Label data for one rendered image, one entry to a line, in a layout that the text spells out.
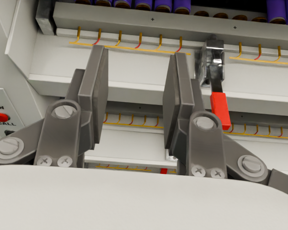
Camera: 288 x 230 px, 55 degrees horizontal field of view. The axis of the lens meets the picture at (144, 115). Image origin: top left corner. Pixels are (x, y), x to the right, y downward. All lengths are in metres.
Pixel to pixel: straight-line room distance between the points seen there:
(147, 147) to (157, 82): 0.19
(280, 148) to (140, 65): 0.31
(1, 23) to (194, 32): 0.17
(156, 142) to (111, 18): 0.23
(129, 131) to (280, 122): 0.24
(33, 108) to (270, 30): 0.27
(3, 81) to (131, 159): 0.23
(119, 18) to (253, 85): 0.15
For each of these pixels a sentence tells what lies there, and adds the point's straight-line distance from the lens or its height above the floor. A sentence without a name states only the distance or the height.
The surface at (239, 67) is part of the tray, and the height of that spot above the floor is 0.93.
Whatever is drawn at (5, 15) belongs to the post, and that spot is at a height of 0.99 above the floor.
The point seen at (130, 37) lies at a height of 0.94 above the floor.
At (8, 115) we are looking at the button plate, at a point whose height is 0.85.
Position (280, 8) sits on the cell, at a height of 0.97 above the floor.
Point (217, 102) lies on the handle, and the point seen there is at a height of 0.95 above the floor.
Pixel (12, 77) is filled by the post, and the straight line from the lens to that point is 0.30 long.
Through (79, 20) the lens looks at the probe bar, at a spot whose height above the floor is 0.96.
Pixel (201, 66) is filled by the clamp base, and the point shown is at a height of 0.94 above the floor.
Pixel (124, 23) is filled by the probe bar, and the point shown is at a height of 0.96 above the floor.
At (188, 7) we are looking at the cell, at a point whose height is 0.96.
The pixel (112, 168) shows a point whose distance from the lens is 0.62.
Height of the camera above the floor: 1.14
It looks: 57 degrees down
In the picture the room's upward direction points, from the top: 9 degrees clockwise
